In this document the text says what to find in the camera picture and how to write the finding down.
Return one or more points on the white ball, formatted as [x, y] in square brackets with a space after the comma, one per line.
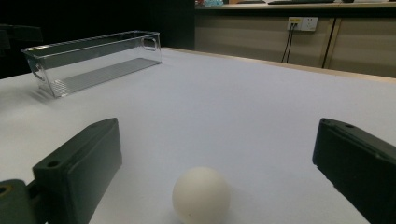
[200, 196]

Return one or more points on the white wall socket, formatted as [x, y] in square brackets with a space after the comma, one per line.
[306, 24]

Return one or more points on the black keyboard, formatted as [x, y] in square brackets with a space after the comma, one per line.
[299, 1]

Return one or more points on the blue crumpled item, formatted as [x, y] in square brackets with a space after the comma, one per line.
[214, 2]

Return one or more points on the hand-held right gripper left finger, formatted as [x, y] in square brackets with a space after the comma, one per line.
[84, 161]

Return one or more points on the brown box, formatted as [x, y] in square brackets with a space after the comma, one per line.
[246, 1]

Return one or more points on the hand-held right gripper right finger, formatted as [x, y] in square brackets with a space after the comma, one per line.
[358, 165]

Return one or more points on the long wooden counter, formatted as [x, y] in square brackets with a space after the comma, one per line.
[249, 34]

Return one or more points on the clear plastic storage bin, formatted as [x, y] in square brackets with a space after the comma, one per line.
[93, 76]

